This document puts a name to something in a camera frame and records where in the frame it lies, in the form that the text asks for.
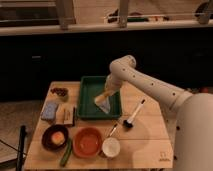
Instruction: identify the black stand pole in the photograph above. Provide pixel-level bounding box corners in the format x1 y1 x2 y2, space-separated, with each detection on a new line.
16 125 27 171

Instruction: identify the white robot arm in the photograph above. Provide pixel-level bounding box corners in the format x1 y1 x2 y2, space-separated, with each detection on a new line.
106 55 213 171

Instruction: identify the small jar of dark berries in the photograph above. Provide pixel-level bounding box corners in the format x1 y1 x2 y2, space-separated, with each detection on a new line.
51 87 68 102

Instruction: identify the black and white brush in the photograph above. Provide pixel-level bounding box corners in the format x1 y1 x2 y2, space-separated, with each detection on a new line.
123 99 145 129

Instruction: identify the blue sponge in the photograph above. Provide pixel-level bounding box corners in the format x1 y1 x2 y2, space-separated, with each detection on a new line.
41 101 58 120

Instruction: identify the wooden block with black edge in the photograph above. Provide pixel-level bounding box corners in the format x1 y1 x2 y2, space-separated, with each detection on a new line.
56 105 75 127

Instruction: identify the green plastic tray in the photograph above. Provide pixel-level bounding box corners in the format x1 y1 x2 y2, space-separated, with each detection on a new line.
76 76 122 120

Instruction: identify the orange bowl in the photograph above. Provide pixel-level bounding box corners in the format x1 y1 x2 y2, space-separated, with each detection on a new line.
73 127 102 158

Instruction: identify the green cucumber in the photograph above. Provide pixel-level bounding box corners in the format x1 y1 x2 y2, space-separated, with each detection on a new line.
60 138 72 167

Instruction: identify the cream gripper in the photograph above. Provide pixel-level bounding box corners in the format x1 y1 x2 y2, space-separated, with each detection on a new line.
104 74 123 97

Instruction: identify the orange fruit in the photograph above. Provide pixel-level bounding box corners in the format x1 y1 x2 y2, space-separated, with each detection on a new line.
51 131 65 145

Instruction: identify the dark brown bowl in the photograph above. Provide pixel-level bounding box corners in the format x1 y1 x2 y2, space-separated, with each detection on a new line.
41 124 68 151

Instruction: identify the grey folded cloth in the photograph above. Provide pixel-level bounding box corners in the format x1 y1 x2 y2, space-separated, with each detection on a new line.
97 100 110 114

